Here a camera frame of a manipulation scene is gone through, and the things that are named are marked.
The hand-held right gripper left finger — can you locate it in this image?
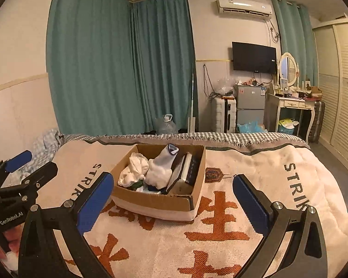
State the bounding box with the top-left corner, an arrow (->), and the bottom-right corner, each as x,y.
17,171 -> 115,278

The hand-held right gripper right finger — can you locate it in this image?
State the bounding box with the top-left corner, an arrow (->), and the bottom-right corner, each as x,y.
232,174 -> 329,278

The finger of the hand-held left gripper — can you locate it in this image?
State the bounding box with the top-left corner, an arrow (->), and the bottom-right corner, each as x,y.
0,150 -> 33,180
21,161 -> 59,193

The white cloth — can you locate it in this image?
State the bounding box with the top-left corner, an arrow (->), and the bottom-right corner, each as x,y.
118,152 -> 150,188

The cardboard box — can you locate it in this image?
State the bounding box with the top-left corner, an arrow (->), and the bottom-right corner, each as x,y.
110,144 -> 206,223

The black edged plastic packet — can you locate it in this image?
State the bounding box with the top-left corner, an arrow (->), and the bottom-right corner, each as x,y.
166,152 -> 204,195

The pale blue sock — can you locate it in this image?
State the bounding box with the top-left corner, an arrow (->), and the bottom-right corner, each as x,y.
146,144 -> 179,189

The person's left hand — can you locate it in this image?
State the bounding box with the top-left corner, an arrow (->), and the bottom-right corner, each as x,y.
4,227 -> 21,253

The blue checkered quilt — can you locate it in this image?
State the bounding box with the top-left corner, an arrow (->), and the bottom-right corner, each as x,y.
6,129 -> 62,180

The printed cream blanket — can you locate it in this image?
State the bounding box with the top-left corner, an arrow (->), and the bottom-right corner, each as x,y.
36,133 -> 348,278

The blue plastic bag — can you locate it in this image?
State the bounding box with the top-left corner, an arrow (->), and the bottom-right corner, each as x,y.
236,120 -> 269,134

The waste bin with yellow bag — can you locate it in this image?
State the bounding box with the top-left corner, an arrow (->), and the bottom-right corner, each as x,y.
277,118 -> 299,135

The white suitcase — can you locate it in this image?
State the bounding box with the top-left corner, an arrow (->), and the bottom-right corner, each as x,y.
211,96 -> 238,134

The small grey fridge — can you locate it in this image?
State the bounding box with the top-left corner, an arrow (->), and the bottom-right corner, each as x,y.
234,85 -> 267,133

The clear water jug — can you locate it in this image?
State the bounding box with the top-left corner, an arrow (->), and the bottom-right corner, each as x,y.
155,114 -> 179,135

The dark suitcase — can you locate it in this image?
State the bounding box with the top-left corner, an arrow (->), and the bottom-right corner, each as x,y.
309,101 -> 326,144

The white dressing table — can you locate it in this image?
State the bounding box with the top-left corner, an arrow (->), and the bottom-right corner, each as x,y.
267,90 -> 316,144

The clear plastic bag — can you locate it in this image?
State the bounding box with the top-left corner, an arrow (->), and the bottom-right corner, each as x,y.
213,77 -> 235,97

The teal curtain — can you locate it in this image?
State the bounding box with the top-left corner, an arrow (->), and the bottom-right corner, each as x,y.
46,0 -> 134,135
130,0 -> 196,134
271,0 -> 319,93

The white oval mirror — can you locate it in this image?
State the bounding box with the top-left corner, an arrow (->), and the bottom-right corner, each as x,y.
278,53 -> 298,87

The cream slatted wardrobe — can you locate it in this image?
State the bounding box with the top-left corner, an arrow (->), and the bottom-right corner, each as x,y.
312,17 -> 348,171

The white air conditioner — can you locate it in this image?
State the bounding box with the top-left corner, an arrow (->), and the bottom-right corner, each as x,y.
216,0 -> 273,18

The black wall cable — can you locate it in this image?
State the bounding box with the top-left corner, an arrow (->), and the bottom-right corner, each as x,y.
202,64 -> 219,98

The black wall television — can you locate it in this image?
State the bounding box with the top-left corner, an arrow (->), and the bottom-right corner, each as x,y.
231,42 -> 277,74

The air conditioner power cable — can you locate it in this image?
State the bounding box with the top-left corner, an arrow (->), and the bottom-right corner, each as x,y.
266,18 -> 280,43

